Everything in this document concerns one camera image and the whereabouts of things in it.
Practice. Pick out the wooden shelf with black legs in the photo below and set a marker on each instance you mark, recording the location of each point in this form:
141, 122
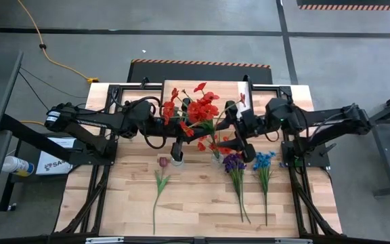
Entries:
229, 89

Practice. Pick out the diamond-pattern clear glass vase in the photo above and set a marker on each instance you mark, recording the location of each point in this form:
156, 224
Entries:
217, 160

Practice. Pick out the dark grey metal stand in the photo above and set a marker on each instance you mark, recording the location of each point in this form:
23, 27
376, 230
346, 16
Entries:
386, 156

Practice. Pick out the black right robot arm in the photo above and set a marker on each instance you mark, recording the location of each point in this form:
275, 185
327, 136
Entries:
334, 118

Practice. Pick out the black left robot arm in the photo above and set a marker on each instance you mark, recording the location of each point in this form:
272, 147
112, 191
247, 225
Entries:
90, 118

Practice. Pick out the dark red artificial tulip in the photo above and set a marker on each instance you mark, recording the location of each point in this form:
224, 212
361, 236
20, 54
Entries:
163, 162

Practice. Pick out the black floor mat striped edge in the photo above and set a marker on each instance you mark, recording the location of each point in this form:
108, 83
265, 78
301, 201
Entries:
198, 72
350, 2

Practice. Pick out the blue artificial flower bunch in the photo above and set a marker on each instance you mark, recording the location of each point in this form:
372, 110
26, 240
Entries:
262, 162

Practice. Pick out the white cardboard box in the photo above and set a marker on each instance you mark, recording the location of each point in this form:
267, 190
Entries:
51, 166

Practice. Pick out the white spray can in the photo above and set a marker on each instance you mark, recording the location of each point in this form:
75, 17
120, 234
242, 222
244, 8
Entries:
17, 165

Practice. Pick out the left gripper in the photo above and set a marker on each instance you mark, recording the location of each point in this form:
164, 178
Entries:
166, 127

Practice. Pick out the black metal rig frame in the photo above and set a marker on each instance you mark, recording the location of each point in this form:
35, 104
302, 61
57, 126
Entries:
284, 91

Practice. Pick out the ribbed clear glass vase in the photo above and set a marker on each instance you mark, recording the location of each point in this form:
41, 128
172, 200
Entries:
178, 163

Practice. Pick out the red artificial flower bunch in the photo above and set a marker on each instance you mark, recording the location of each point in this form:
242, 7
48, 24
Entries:
200, 112

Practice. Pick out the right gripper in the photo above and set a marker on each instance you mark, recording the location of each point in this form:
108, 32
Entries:
252, 122

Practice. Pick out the purple artificial flower bunch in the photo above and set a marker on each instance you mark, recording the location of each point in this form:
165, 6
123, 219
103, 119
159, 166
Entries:
232, 164

